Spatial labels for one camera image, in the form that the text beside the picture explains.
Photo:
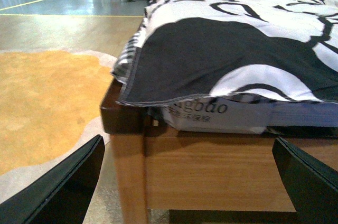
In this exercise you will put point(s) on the orange and grey rug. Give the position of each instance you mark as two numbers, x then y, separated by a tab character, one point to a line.
49	108

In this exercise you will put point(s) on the black and white duvet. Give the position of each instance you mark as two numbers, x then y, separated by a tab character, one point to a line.
278	50

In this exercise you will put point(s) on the checkered bed sheet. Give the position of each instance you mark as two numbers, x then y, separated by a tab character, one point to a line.
121	69

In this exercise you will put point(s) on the wooden bed frame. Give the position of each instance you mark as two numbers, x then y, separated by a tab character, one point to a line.
161	168

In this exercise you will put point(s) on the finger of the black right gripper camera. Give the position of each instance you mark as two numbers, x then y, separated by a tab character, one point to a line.
310	184

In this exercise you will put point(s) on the plastic wrapped mattress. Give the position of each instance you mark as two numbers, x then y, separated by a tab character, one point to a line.
227	116

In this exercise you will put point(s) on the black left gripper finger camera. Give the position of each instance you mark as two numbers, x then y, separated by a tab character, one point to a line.
61	195

